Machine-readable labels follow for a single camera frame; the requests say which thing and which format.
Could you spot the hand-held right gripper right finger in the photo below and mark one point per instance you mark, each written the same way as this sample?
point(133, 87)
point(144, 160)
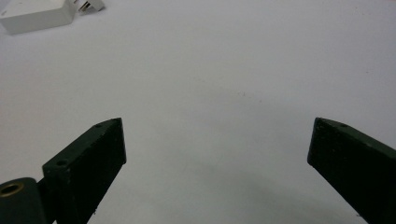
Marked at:
point(355, 168)

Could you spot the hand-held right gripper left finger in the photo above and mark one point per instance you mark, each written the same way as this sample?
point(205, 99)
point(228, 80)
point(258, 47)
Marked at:
point(84, 171)

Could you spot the white power strip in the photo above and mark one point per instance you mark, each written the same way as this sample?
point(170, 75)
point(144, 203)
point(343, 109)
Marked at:
point(35, 14)

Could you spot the white plug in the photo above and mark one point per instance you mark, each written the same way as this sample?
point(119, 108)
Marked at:
point(90, 5)

